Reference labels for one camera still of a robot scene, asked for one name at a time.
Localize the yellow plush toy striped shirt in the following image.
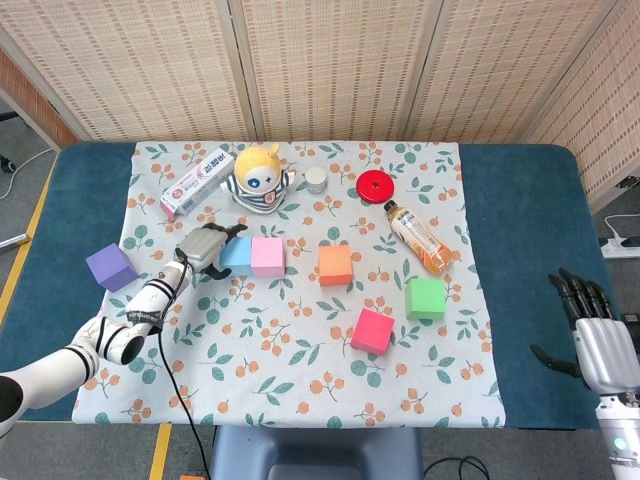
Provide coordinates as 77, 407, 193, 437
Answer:
221, 142, 296, 215

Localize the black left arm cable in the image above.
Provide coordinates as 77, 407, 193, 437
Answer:
155, 249, 212, 480

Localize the red disc with hole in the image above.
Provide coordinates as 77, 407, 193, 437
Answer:
355, 169, 396, 204

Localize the white toothpaste box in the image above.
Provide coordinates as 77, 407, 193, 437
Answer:
159, 148, 236, 222

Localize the white power strip cable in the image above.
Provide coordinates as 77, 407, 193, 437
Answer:
603, 213, 640, 242

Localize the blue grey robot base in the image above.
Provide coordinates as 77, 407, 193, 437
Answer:
208, 425, 425, 480

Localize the light blue foam cube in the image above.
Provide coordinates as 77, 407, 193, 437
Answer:
218, 236, 254, 277

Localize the bamboo folding screen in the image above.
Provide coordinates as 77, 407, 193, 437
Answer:
0, 0, 640, 201

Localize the white power strip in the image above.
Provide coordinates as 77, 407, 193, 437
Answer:
599, 237, 640, 260

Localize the black floor cable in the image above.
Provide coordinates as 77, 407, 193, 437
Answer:
423, 455, 491, 480

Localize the small white jar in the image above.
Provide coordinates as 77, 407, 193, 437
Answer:
303, 166, 329, 195

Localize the pink foam cube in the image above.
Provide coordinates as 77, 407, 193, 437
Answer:
250, 236, 287, 278

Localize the floral fruit print tablecloth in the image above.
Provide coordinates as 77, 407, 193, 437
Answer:
71, 141, 506, 430

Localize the green foam cube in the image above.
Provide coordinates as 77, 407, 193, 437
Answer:
404, 278, 448, 321

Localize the white floor cable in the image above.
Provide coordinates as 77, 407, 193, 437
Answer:
0, 147, 56, 201

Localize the purple foam cube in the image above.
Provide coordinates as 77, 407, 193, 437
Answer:
85, 243, 140, 293

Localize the orange drink plastic bottle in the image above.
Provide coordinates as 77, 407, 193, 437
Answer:
383, 199, 456, 277

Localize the magenta foam cube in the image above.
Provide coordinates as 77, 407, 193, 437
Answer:
349, 307, 396, 357

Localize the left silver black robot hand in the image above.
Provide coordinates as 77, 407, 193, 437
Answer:
174, 223, 249, 280

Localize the orange foam cube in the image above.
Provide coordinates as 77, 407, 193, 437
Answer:
317, 244, 354, 287

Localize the teal padded table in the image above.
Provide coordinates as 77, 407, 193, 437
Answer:
0, 142, 631, 431

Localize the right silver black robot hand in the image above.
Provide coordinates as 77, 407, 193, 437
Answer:
530, 268, 640, 396

